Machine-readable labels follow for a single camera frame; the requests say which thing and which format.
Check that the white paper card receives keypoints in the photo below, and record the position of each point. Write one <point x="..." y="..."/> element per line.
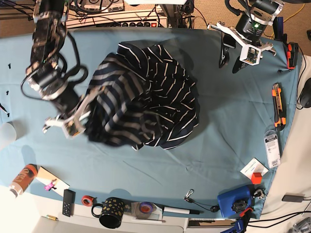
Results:
<point x="254" y="166"/>

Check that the red tape roll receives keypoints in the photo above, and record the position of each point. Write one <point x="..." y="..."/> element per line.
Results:
<point x="87" y="200"/>

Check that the black power adapter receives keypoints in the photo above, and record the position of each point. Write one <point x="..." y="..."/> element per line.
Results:
<point x="289" y="197"/>

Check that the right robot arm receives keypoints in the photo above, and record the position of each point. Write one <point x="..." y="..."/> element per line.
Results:
<point x="48" y="72"/>

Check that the orange brown bottle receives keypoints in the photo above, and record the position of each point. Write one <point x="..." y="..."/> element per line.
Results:
<point x="21" y="182"/>

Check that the navy white striped t-shirt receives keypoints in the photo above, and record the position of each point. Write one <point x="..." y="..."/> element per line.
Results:
<point x="145" y="98"/>

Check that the white black marker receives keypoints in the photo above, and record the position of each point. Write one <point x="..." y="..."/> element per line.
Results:
<point x="181" y="211"/>

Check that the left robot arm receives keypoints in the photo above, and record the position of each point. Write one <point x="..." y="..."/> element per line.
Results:
<point x="256" y="16"/>

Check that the black power strip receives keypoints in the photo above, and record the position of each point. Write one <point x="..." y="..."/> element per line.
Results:
<point x="152" y="24"/>

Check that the orange black utility knife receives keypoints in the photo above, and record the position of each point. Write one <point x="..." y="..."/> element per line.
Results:
<point x="279" y="109"/>

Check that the orange black clamp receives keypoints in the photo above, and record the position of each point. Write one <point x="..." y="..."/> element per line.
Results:
<point x="292" y="51"/>

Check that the blue black bar clamp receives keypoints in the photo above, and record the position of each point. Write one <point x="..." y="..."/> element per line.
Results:
<point x="241" y="224"/>

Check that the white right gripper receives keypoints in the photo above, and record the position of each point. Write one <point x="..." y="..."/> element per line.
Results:
<point x="73" y="126"/>

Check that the black computer mouse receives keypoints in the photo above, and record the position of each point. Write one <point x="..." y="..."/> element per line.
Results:
<point x="305" y="97"/>

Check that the black remote control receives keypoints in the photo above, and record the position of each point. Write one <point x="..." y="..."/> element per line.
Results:
<point x="68" y="202"/>

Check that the clear plastic bit case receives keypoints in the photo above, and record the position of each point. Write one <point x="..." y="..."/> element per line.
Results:
<point x="272" y="149"/>

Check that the black mug yellow pattern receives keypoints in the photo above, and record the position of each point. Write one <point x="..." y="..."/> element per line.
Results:
<point x="112" y="211"/>

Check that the small orange cube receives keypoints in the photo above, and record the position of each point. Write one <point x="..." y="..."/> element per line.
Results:
<point x="256" y="178"/>

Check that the purple tape roll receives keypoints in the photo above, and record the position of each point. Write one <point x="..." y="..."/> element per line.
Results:
<point x="146" y="207"/>

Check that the black knob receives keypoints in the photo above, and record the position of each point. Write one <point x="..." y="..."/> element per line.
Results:
<point x="239" y="206"/>

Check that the blue plastic box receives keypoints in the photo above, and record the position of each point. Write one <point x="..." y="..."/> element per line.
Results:
<point x="225" y="200"/>

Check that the carabiner with black lanyard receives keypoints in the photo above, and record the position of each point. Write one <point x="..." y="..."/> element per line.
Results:
<point x="210" y="208"/>

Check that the translucent white cup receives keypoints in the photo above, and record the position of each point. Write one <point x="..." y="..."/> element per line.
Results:
<point x="7" y="135"/>

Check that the teal table cloth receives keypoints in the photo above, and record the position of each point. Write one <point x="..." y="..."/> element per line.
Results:
<point x="235" y="112"/>

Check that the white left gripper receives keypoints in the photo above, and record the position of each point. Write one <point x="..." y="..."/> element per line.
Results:
<point x="251" y="52"/>

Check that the blue clamp handle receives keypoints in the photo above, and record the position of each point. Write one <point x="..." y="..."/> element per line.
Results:
<point x="278" y="29"/>

